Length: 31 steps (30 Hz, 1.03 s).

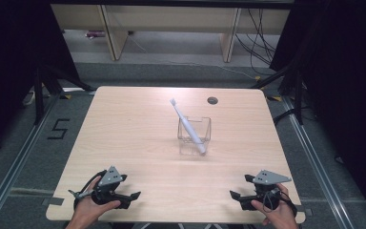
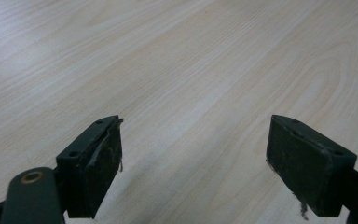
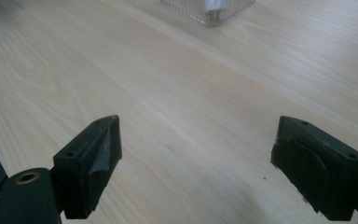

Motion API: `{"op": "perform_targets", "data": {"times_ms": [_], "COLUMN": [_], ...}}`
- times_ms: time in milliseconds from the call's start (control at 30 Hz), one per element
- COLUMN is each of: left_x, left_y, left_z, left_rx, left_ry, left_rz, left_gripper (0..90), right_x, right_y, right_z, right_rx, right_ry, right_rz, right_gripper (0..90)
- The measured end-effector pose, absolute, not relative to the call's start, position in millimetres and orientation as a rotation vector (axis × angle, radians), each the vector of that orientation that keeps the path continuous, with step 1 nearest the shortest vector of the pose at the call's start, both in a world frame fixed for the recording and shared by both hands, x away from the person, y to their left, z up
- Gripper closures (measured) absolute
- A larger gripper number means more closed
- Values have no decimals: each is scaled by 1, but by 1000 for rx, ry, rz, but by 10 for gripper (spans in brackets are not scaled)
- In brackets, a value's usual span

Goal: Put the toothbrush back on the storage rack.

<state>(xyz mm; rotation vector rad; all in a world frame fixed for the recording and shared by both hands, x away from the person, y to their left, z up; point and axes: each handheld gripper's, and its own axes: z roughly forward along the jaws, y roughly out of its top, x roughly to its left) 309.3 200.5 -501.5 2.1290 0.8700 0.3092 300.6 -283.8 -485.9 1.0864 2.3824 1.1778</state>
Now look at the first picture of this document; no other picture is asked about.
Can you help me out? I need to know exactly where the clear plastic container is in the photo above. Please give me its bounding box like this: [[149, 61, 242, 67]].
[[176, 114, 213, 157]]

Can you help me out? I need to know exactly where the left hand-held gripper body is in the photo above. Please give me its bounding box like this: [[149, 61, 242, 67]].
[[68, 165, 129, 206]]

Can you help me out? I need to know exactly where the person's right hand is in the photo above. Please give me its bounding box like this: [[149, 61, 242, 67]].
[[250, 184, 298, 229]]

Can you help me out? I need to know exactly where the thick black floor cable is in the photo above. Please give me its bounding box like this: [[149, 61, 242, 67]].
[[272, 107, 300, 126]]

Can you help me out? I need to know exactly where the thin white floor cable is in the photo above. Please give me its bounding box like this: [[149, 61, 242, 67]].
[[128, 33, 259, 81]]

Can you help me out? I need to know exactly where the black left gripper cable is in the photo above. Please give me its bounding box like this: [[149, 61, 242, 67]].
[[73, 169, 108, 211]]

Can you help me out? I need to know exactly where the person's left hand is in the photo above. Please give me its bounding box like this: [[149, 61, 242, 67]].
[[73, 196, 122, 228]]

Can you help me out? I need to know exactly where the black metal stand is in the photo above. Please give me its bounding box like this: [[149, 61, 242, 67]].
[[32, 62, 97, 126], [250, 61, 307, 126]]

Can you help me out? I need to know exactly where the small pink object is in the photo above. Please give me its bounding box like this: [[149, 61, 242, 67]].
[[84, 30, 106, 40]]

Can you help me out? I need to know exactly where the white cable loop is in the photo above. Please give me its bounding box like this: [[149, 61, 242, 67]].
[[21, 90, 38, 107]]

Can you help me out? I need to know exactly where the dark curtain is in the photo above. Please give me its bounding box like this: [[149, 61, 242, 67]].
[[0, 0, 81, 160], [269, 0, 366, 221]]

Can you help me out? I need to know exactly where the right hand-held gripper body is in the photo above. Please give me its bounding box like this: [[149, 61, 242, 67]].
[[241, 169, 293, 211]]

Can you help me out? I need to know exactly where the white electric toothbrush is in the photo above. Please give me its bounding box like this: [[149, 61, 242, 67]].
[[169, 97, 209, 156]]

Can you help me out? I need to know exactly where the grey floor tape patch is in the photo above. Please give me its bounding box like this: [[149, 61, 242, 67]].
[[41, 197, 66, 207]]

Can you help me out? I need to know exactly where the metal floor rail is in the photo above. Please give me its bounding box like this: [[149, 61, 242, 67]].
[[280, 94, 355, 229], [0, 94, 62, 229]]

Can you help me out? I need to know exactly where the bundle of black hanging cables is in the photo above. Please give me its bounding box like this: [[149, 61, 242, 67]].
[[234, 8, 278, 76]]

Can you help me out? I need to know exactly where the light wooden desk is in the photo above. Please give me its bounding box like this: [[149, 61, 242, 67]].
[[51, 3, 292, 63]]

